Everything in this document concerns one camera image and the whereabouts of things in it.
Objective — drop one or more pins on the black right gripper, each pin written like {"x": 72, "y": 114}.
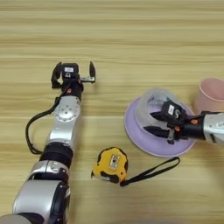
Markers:
{"x": 186, "y": 128}

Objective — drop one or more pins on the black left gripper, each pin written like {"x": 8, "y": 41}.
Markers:
{"x": 74, "y": 87}

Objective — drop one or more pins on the clear adhesive tape roll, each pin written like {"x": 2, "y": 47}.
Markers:
{"x": 145, "y": 108}

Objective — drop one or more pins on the pink plastic cup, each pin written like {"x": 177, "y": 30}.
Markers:
{"x": 211, "y": 93}

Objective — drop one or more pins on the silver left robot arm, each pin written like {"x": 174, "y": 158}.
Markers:
{"x": 62, "y": 125}

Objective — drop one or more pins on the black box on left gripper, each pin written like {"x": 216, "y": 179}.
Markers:
{"x": 70, "y": 70}

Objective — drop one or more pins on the purple round plate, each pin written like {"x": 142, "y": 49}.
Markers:
{"x": 140, "y": 137}

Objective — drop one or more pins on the yellow black tape measure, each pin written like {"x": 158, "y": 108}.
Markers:
{"x": 110, "y": 164}

